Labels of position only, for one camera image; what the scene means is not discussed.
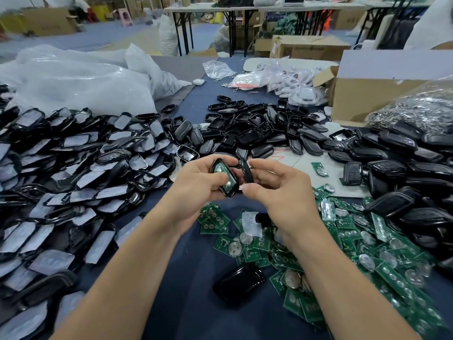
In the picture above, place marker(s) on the small white object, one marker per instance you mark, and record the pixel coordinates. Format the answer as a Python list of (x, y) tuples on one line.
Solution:
[(199, 82)]

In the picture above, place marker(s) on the pile of green circuit boards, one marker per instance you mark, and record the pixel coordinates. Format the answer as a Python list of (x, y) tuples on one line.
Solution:
[(382, 258)]

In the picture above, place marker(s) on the clear bag with red label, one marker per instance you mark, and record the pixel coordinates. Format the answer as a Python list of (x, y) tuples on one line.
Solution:
[(248, 80)]

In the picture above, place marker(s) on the long white table top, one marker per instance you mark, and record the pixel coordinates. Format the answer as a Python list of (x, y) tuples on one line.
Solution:
[(340, 7)]

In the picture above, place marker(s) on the heap of black parts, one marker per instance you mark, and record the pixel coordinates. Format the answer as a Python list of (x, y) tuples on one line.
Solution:
[(232, 1)]

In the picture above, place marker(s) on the white sack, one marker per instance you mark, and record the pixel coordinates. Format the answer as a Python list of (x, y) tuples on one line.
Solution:
[(168, 35)]

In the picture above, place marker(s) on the person's left hand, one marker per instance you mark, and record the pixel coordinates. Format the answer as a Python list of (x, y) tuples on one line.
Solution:
[(198, 191)]

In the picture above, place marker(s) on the person's left forearm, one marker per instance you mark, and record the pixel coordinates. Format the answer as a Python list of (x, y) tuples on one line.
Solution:
[(117, 283)]

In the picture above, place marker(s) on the large white plastic bag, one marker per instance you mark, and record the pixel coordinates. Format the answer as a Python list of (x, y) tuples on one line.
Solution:
[(78, 81)]

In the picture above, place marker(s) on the pile of assembled black fobs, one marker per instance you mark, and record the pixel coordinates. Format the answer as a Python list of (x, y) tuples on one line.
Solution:
[(417, 173)]

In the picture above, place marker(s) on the black metal table frame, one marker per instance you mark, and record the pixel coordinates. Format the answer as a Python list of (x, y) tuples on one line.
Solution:
[(185, 30)]

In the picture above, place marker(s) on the heap of clear parts bags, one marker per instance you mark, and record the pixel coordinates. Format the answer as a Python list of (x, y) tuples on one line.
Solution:
[(296, 85)]

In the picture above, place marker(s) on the person's right hand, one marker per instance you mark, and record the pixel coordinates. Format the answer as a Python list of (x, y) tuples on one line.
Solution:
[(290, 201)]

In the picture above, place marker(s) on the clear plastic film piece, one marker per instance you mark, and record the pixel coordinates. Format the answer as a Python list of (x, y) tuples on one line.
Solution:
[(252, 224)]

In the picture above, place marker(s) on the person's right forearm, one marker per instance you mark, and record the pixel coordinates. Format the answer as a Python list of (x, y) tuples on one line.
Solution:
[(357, 294)]

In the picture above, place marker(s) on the tan cardboard box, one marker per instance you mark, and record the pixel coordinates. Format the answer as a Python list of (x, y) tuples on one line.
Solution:
[(48, 21)]

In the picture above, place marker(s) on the pile of black shell halves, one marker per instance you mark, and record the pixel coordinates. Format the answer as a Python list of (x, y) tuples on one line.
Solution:
[(265, 127)]

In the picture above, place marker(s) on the pink plastic stool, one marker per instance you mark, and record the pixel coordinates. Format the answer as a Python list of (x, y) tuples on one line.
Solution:
[(123, 17)]

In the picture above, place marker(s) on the clear bag of metal parts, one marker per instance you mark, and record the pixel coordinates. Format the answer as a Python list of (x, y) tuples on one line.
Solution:
[(425, 109)]

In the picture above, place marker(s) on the pile of shells with pads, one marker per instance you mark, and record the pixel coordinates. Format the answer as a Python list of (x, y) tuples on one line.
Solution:
[(67, 180)]

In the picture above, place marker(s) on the small crumpled clear plastic bag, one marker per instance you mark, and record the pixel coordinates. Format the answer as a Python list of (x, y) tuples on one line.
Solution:
[(219, 70)]

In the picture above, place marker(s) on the brown cardboard box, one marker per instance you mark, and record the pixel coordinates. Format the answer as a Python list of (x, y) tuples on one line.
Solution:
[(310, 48)]

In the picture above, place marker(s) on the black shell cover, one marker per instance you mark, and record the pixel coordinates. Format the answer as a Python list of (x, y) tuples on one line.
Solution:
[(245, 168)]

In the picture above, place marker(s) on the lone glossy black shell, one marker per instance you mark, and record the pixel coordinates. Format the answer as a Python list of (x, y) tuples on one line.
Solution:
[(238, 284)]

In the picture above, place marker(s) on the large open cardboard box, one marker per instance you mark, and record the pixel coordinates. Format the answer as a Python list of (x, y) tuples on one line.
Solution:
[(379, 99)]

